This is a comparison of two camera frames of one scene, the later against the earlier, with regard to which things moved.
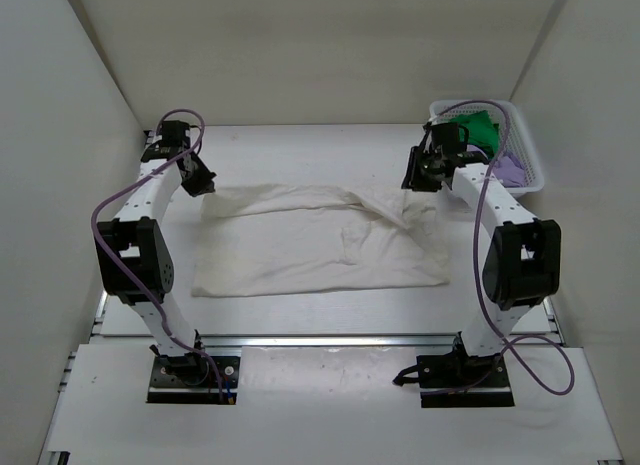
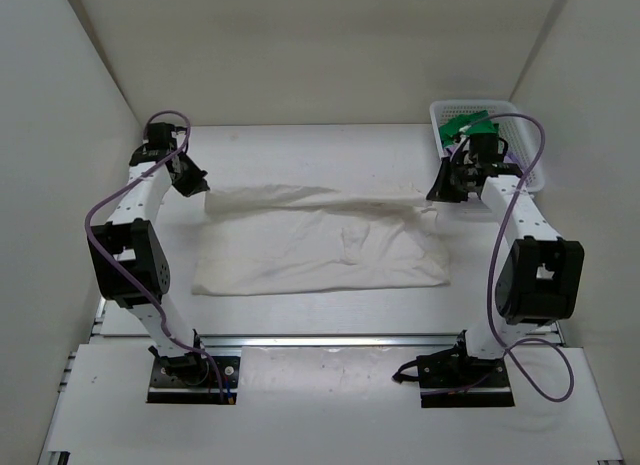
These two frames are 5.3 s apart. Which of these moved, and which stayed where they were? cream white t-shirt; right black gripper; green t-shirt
Moved: right black gripper
Stayed: cream white t-shirt; green t-shirt
